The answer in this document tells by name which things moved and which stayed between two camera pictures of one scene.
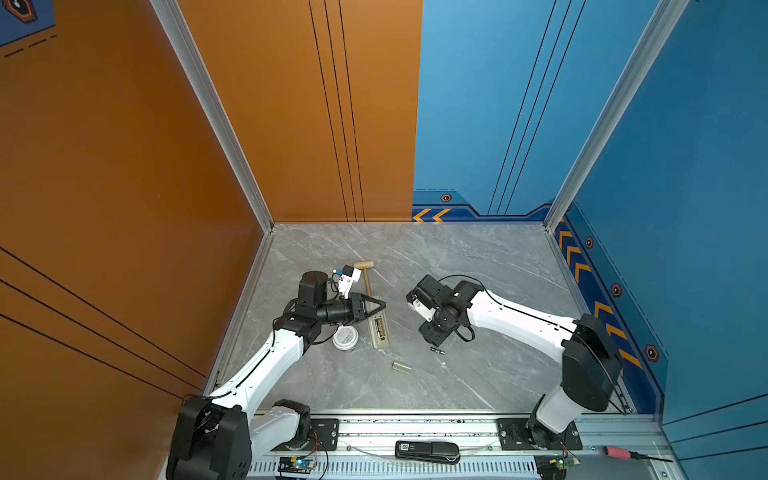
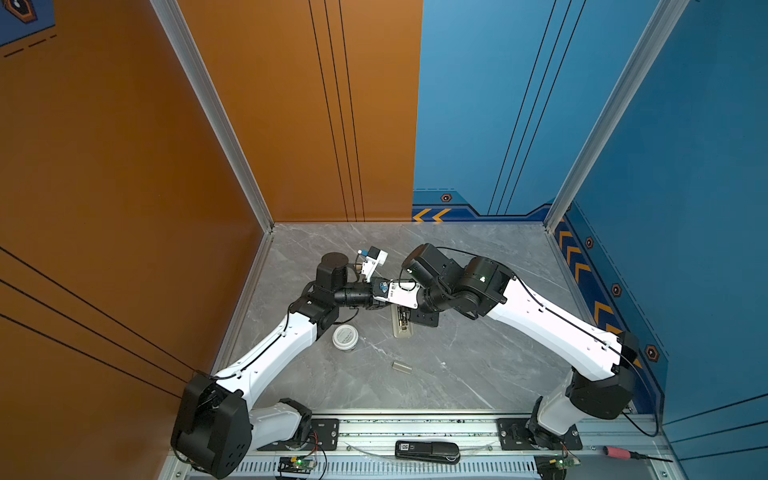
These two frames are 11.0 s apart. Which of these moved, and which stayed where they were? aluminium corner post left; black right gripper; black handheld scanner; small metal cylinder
Moved: black right gripper
Stayed: aluminium corner post left; small metal cylinder; black handheld scanner
